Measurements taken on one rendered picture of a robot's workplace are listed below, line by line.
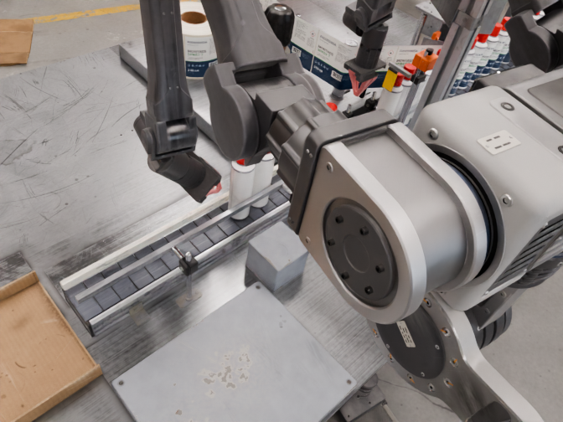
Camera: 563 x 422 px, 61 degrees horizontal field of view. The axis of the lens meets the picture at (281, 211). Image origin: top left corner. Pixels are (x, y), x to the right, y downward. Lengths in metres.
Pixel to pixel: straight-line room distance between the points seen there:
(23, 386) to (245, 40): 0.75
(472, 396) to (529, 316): 1.75
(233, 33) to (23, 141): 1.00
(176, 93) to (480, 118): 0.49
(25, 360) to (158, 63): 0.61
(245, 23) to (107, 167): 0.87
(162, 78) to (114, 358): 0.54
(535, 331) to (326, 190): 2.08
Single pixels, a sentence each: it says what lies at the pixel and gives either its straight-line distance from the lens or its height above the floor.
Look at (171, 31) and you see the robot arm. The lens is 0.75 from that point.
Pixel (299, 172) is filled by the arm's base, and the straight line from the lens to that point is 0.41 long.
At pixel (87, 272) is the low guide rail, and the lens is 1.02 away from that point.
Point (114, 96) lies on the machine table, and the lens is 1.56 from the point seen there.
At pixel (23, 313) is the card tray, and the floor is 0.83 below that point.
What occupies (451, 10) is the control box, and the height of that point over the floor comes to 1.32.
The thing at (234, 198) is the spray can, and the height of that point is 0.95.
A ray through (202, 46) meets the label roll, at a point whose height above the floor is 0.99.
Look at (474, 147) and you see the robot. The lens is 0.40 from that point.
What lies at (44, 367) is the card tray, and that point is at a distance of 1.03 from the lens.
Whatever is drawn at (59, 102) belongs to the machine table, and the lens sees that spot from 1.56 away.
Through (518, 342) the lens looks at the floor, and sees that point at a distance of 2.34.
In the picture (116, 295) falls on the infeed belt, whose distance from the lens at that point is 1.02.
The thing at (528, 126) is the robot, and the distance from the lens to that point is 0.44.
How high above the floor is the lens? 1.75
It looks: 48 degrees down
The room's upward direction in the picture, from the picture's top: 12 degrees clockwise
